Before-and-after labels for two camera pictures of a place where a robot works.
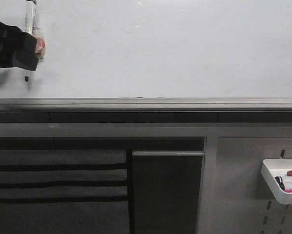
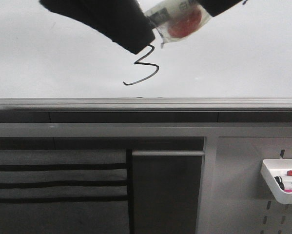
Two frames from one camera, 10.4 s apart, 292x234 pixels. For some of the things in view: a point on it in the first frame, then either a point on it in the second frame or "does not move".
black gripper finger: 19,40 → 126,21
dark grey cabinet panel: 166,186 does not move
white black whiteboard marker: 30,17 → 175,19
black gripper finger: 25,59 → 215,7
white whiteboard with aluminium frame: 155,61 does not move
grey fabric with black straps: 59,191 does not move
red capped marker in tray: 291,173 does not move
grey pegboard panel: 234,197 does not move
